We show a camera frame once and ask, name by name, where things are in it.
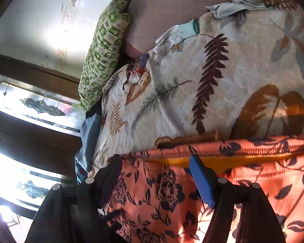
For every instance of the teal patterned cloth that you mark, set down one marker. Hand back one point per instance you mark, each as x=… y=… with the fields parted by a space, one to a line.
x=81 y=174

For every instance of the green checkered pillow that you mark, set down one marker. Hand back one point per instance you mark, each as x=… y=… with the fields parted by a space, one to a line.
x=104 y=51

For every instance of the small red blue packet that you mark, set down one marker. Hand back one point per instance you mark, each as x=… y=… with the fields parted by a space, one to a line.
x=138 y=68

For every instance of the blue folded towel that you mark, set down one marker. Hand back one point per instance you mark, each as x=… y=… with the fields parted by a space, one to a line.
x=89 y=135

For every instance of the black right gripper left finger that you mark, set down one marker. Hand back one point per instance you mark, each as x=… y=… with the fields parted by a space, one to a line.
x=71 y=214

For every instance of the leaf-print bed blanket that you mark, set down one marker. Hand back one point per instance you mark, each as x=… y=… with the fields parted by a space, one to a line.
x=242 y=76

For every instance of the small grey cloth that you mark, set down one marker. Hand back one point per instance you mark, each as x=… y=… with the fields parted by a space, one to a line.
x=227 y=9

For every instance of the white glove with teal cuff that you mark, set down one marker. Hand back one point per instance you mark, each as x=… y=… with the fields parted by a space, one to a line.
x=175 y=35

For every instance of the stained glass window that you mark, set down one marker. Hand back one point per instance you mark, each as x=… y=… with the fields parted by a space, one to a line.
x=39 y=136

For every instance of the orange floral blouse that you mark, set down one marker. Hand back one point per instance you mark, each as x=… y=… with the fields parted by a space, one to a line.
x=159 y=201

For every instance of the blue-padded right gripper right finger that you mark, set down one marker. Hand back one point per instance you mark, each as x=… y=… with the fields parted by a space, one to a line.
x=258 y=221

